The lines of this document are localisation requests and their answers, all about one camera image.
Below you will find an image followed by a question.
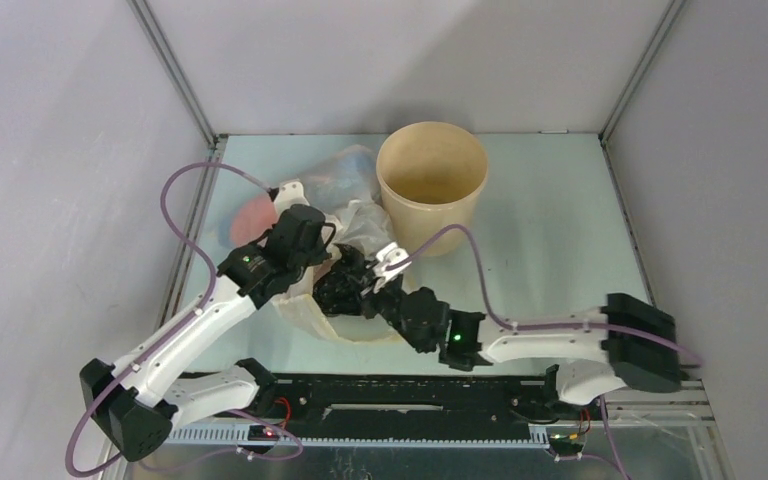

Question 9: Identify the black trash bag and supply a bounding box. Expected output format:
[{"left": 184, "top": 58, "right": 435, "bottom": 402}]
[{"left": 312, "top": 244, "right": 372, "bottom": 318}]

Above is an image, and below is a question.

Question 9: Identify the clear plastic bag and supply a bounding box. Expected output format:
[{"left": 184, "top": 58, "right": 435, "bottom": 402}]
[{"left": 218, "top": 145, "right": 397, "bottom": 344}]

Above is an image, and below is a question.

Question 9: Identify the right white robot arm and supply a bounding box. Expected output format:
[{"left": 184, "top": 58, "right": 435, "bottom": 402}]
[{"left": 313, "top": 243, "right": 682, "bottom": 418}]

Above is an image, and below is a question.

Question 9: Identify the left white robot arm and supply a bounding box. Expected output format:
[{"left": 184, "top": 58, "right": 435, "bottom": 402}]
[{"left": 79, "top": 204, "right": 336, "bottom": 462}]

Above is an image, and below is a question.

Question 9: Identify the beige plastic trash bin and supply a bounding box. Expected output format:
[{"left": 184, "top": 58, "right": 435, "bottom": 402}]
[{"left": 376, "top": 121, "right": 489, "bottom": 253}]

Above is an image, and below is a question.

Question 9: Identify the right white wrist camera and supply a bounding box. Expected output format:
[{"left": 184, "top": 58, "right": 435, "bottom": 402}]
[{"left": 370, "top": 242, "right": 412, "bottom": 293}]

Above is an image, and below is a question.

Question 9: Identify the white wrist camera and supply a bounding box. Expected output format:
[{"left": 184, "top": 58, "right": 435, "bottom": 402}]
[
  {"left": 268, "top": 179, "right": 310, "bottom": 216},
  {"left": 370, "top": 242, "right": 412, "bottom": 293}
]

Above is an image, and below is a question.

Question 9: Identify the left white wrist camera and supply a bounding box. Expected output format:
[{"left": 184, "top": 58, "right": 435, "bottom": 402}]
[{"left": 268, "top": 179, "right": 310, "bottom": 216}]

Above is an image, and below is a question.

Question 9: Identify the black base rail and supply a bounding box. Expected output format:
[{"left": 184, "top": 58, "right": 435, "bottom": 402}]
[{"left": 246, "top": 374, "right": 597, "bottom": 443}]

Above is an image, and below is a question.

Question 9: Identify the left aluminium frame post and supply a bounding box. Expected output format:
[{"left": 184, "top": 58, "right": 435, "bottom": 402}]
[{"left": 127, "top": 0, "right": 218, "bottom": 148}]

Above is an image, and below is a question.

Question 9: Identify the aluminium frame post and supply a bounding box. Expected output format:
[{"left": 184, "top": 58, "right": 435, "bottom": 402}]
[
  {"left": 599, "top": 0, "right": 688, "bottom": 147},
  {"left": 127, "top": 0, "right": 218, "bottom": 148}
]

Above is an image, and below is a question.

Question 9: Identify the right aluminium frame post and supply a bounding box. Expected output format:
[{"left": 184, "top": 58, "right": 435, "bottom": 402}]
[{"left": 599, "top": 0, "right": 688, "bottom": 147}]

